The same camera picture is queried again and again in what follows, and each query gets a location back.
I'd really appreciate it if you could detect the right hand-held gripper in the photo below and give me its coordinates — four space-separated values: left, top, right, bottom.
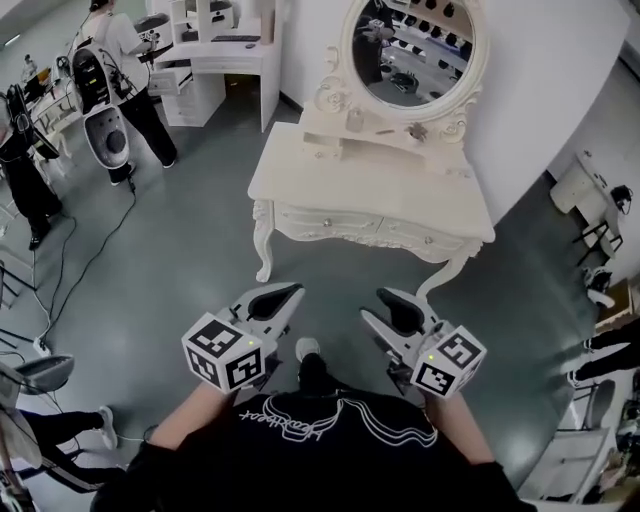
360 286 488 401

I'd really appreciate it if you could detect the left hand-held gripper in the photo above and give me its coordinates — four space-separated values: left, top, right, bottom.
182 282 306 401

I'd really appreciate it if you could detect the white ornate dressing table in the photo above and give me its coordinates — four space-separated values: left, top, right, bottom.
247 99 497 306

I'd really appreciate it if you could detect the person's left forearm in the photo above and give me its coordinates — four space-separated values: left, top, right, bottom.
148 382 241 451

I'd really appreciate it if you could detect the person's right forearm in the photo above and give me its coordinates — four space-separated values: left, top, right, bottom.
423 393 500 471

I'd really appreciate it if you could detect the white ornate table drawer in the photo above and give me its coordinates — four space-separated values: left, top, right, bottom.
276 205 385 242
378 218 479 257

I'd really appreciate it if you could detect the person's white shoe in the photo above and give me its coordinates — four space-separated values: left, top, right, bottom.
294 337 321 364

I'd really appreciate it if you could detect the person's black trouser leg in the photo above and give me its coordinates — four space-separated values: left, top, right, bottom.
298 352 354 399

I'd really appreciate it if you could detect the person's black printed shirt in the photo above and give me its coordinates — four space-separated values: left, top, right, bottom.
92 387 539 512

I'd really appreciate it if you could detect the white black sneaker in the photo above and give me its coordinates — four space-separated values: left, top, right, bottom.
581 266 617 309

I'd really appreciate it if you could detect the white work table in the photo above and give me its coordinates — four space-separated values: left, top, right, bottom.
517 427 619 504

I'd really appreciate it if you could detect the white side table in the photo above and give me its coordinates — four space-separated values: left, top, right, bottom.
549 149 626 261

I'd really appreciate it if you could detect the grey shell chair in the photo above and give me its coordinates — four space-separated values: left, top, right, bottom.
13 353 75 397

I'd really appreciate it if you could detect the white desk with hutch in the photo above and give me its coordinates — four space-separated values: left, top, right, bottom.
147 0 284 134

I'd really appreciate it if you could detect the cluttered white table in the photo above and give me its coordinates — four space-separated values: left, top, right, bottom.
22 64 86 151

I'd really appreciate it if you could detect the grey cushion white chair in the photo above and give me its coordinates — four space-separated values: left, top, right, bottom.
132 12 175 54

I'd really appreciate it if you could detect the black floor cable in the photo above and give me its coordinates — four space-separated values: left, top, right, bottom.
32 174 139 351

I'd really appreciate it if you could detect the oval mirror ornate white frame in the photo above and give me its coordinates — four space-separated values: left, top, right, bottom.
314 0 494 144

